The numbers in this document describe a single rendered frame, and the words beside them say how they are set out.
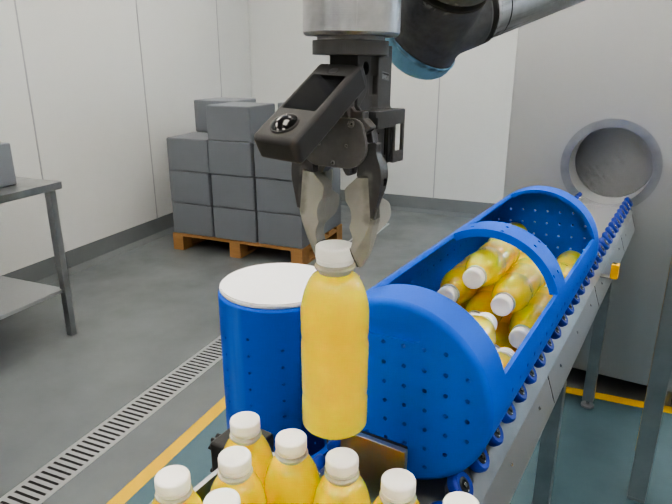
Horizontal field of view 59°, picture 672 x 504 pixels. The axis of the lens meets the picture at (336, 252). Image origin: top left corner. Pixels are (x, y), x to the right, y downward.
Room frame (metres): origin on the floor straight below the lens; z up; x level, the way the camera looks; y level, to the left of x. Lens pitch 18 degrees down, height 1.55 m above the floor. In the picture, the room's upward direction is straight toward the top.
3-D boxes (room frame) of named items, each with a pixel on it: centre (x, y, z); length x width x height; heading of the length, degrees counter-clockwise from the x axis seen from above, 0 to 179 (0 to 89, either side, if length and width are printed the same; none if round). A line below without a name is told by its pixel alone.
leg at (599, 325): (2.39, -1.17, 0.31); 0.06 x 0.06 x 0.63; 59
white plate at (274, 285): (1.32, 0.14, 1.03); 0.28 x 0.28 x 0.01
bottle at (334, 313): (0.56, 0.00, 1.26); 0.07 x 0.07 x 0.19
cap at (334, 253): (0.56, 0.00, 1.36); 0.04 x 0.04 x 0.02
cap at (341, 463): (0.58, -0.01, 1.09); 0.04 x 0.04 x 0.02
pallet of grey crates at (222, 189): (4.88, 0.65, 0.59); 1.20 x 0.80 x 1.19; 67
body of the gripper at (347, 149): (0.59, -0.02, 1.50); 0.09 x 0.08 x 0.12; 148
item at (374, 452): (0.70, -0.05, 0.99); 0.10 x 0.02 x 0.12; 59
